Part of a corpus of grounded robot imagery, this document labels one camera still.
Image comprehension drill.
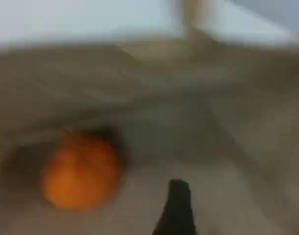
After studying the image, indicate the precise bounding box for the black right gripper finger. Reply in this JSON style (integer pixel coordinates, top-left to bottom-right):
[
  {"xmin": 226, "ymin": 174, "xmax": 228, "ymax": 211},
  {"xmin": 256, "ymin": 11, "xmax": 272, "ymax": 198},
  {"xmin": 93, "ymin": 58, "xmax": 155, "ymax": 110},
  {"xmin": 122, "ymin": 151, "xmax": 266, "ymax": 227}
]
[{"xmin": 151, "ymin": 179, "xmax": 197, "ymax": 235}]

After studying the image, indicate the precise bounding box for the brown jute tote bag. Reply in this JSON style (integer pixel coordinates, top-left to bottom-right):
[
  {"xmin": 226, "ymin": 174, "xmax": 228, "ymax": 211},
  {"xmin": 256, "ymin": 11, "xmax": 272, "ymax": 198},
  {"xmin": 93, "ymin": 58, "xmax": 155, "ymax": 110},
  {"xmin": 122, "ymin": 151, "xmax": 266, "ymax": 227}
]
[{"xmin": 0, "ymin": 0, "xmax": 299, "ymax": 235}]

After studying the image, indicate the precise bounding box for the orange fruit with stem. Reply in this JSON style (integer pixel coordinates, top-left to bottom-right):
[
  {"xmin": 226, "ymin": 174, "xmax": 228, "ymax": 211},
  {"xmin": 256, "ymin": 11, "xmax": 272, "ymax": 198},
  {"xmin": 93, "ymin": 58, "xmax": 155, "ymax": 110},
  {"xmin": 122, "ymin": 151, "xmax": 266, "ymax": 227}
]
[{"xmin": 40, "ymin": 129, "xmax": 123, "ymax": 212}]

